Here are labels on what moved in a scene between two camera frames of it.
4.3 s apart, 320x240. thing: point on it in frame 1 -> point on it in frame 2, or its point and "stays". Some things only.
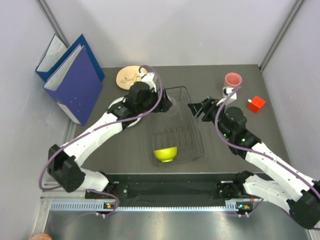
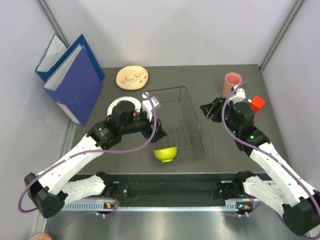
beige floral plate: x=128 y=75 stays
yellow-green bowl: x=166 y=155 stays
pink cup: x=232 y=80 stays
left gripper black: x=164 y=104 -> x=159 y=133
